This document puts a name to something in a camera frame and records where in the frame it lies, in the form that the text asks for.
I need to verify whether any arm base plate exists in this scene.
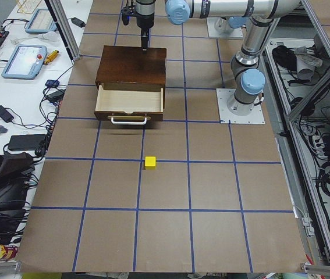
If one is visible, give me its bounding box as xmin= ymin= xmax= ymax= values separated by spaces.
xmin=216 ymin=88 xmax=265 ymax=124
xmin=207 ymin=16 xmax=247 ymax=40

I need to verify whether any black smartphone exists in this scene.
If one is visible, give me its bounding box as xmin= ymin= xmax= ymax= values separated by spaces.
xmin=0 ymin=105 xmax=14 ymax=123

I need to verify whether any teach pendant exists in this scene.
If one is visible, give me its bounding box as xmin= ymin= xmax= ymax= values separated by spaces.
xmin=25 ymin=9 xmax=56 ymax=34
xmin=1 ymin=44 xmax=48 ymax=80

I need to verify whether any black laptop power brick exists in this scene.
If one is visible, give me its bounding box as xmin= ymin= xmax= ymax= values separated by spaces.
xmin=8 ymin=134 xmax=46 ymax=151

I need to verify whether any aluminium frame post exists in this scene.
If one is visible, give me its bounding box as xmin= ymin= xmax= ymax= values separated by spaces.
xmin=44 ymin=0 xmax=80 ymax=61

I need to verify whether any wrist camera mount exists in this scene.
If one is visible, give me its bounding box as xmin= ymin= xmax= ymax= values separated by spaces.
xmin=121 ymin=5 xmax=136 ymax=26

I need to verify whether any dark wooden cabinet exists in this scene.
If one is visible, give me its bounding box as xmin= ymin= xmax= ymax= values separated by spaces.
xmin=95 ymin=45 xmax=167 ymax=91

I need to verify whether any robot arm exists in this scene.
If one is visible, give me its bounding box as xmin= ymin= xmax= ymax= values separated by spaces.
xmin=135 ymin=0 xmax=155 ymax=51
xmin=165 ymin=0 xmax=299 ymax=116

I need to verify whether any wooden drawer with handle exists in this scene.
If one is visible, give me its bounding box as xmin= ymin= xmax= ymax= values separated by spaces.
xmin=94 ymin=83 xmax=165 ymax=125

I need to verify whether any teach pendant near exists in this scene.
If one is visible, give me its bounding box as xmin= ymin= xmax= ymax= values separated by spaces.
xmin=1 ymin=44 xmax=48 ymax=80

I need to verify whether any teach pendant far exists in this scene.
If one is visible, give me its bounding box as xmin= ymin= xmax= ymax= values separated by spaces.
xmin=25 ymin=9 xmax=56 ymax=34

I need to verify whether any black power adapter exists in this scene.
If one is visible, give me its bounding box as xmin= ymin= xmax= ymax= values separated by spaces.
xmin=71 ymin=17 xmax=86 ymax=28

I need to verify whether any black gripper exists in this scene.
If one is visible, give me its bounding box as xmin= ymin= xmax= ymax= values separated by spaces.
xmin=140 ymin=28 xmax=150 ymax=51

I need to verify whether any gold cylinder tool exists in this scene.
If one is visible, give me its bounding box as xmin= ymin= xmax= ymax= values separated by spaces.
xmin=43 ymin=50 xmax=59 ymax=65

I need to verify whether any blue small connector box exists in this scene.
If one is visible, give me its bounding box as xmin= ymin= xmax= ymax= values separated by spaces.
xmin=45 ymin=80 xmax=60 ymax=88

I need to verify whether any yellow cube block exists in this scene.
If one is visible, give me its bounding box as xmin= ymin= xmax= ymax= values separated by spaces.
xmin=144 ymin=156 xmax=157 ymax=170

